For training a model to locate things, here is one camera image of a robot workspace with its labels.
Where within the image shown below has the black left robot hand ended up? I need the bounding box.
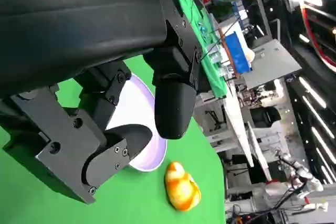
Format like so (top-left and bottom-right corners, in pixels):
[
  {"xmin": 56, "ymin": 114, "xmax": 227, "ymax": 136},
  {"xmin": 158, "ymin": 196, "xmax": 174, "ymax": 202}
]
[{"xmin": 0, "ymin": 0, "xmax": 213, "ymax": 205}]

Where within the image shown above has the lilac plate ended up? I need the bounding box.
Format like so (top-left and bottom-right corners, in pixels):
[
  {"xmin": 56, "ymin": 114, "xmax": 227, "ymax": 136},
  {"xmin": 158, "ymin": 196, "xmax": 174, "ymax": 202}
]
[{"xmin": 104, "ymin": 74, "xmax": 168, "ymax": 173}]

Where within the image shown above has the green fabric strip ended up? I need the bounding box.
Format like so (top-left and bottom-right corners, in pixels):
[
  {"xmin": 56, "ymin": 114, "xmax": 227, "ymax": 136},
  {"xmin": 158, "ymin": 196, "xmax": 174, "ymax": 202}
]
[{"xmin": 172, "ymin": 0, "xmax": 227, "ymax": 98}]

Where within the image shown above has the blue box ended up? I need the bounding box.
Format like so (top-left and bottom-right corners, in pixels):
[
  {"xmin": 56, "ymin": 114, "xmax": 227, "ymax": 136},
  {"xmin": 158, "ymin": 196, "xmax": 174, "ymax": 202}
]
[{"xmin": 224, "ymin": 32, "xmax": 253, "ymax": 74}]

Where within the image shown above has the white paper cup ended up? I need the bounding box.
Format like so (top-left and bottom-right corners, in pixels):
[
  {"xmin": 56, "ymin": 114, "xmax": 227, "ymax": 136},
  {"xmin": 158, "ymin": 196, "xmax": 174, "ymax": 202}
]
[{"xmin": 245, "ymin": 48, "xmax": 256, "ymax": 63}]

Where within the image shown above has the green table cloth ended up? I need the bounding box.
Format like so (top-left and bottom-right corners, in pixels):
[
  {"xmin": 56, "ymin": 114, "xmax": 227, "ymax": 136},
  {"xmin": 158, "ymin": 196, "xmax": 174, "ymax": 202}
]
[{"xmin": 0, "ymin": 56, "xmax": 227, "ymax": 224}]

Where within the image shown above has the white workshop desk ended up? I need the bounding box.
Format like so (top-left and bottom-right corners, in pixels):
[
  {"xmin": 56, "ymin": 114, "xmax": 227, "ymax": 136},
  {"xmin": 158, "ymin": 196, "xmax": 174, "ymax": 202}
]
[{"xmin": 222, "ymin": 77, "xmax": 272, "ymax": 183}]

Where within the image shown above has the large orange white bread roll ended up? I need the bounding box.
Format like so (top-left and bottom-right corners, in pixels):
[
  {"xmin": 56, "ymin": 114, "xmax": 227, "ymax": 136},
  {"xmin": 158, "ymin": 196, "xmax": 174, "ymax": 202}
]
[{"xmin": 164, "ymin": 161, "xmax": 202, "ymax": 212}]

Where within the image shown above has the grey flat panel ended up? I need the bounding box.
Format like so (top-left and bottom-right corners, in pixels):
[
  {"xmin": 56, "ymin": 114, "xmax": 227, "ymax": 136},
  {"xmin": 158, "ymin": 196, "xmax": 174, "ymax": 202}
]
[{"xmin": 242, "ymin": 39, "xmax": 302, "ymax": 90}]

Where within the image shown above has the black office chair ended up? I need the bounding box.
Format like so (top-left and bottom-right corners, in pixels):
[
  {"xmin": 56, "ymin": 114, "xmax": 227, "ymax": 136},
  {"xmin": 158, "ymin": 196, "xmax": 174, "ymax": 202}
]
[{"xmin": 249, "ymin": 106, "xmax": 282, "ymax": 129}]

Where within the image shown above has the red cable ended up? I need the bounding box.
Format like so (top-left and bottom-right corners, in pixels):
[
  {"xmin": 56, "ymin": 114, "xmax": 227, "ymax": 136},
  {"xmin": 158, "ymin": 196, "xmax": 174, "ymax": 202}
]
[{"xmin": 293, "ymin": 0, "xmax": 336, "ymax": 73}]

